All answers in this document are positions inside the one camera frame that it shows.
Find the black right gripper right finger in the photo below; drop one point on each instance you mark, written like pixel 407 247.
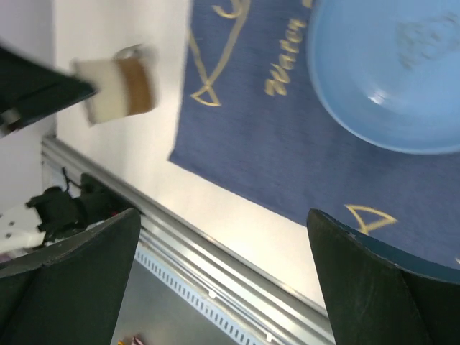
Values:
pixel 378 294

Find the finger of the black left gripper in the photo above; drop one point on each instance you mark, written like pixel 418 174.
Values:
pixel 31 92

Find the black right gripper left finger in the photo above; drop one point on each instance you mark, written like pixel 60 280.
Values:
pixel 70 292

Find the metal cup brown band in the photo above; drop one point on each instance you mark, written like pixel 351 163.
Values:
pixel 124 84

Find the blue placemat gold print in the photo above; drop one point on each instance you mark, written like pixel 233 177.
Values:
pixel 251 123

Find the blue plastic plate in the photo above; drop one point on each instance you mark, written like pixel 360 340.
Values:
pixel 388 71

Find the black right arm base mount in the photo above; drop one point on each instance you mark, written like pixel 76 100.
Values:
pixel 63 215

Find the aluminium frame rail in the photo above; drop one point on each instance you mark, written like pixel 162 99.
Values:
pixel 239 289

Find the perforated blue cable duct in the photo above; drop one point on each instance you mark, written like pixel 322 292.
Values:
pixel 203 301

